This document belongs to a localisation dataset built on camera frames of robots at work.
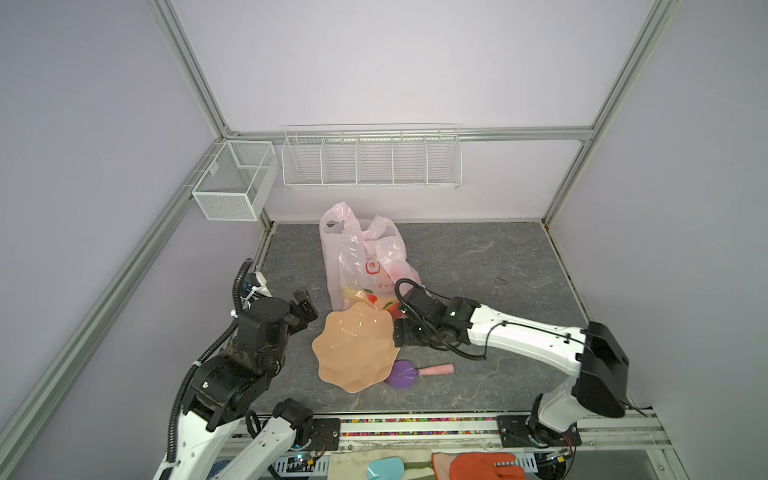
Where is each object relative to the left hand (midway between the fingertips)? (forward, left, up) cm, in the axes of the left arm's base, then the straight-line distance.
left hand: (291, 302), depth 64 cm
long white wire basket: (+54, -18, 0) cm, 57 cm away
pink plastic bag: (+18, -15, -10) cm, 26 cm away
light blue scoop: (-29, -19, -28) cm, 44 cm away
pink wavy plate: (+1, -11, -30) cm, 32 cm away
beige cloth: (-29, -18, -28) cm, 44 cm away
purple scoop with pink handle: (-9, -25, -27) cm, 38 cm away
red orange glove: (-30, -41, -28) cm, 58 cm away
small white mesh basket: (+55, +31, -10) cm, 64 cm away
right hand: (-2, -25, -19) cm, 31 cm away
